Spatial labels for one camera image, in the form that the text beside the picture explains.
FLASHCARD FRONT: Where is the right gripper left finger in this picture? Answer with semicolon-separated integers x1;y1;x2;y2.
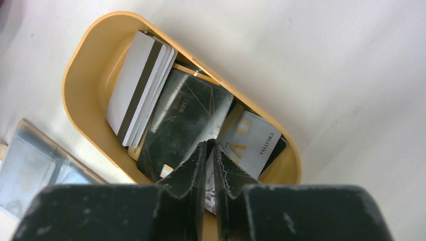
12;142;207;240

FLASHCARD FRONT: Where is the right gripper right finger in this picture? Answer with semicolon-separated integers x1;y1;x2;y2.
212;143;393;240

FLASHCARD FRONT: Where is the black gold-lined card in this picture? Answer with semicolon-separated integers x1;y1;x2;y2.
137;69;234;182

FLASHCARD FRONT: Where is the white magnetic stripe card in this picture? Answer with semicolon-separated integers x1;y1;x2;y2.
105;31;178;147

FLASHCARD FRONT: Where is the silver VIP card in tray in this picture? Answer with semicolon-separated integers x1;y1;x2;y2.
214;104;287;179

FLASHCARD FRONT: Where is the oval wooden card tray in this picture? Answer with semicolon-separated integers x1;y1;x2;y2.
62;11;303;241

